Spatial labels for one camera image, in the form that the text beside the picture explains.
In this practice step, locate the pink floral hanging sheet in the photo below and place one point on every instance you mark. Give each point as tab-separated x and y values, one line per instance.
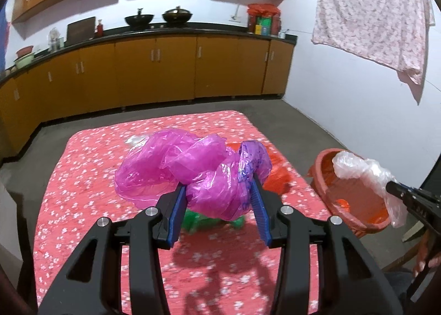
372	8

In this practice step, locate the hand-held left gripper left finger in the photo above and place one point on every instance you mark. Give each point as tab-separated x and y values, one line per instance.
175	218

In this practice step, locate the white wall socket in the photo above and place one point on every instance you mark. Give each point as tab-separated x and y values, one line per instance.
234	18

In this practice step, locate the black wok with lid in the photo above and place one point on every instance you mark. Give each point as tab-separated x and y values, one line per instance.
177	15

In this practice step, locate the red floral tablecloth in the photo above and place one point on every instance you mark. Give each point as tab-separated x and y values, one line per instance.
86	180

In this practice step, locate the green plastic bag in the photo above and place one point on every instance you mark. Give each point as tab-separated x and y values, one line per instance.
199	223

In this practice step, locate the red plastic basket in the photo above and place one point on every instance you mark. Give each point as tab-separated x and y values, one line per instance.
358	197

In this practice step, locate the pink basin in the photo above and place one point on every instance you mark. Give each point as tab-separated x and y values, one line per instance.
24	51

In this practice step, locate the clear glass jar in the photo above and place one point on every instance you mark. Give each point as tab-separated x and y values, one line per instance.
55	41

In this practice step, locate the clear bubble wrap sheet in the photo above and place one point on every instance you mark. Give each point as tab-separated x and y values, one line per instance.
358	166

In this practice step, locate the dark wooden cutting board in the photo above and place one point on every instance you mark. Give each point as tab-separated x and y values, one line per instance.
81	28

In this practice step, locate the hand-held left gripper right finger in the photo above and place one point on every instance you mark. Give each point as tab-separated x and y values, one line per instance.
260	211

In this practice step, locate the green basin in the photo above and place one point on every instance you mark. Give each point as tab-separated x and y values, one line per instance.
24	61

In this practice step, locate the wooden lower cabinets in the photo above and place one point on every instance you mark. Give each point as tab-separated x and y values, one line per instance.
155	70

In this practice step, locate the black countertop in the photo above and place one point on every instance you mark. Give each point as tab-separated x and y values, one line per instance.
206	28

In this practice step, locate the green carton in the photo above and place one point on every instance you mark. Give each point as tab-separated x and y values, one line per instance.
266	27

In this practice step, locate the person's right hand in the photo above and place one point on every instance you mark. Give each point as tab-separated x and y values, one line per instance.
421	253

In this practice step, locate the white mug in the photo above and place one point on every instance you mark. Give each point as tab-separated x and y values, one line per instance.
282	35

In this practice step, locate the clear plastic bag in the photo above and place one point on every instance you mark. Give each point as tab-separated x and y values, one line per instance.
136	140

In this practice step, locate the red covered jars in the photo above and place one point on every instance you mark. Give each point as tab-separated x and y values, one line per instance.
263	10

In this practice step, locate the red bottle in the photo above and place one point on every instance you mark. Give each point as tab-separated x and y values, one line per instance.
99	29

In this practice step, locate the magenta plastic bag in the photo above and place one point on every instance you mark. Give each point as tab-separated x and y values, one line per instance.
193	166

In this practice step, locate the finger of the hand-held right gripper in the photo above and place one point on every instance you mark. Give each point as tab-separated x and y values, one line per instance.
423	210
396	187

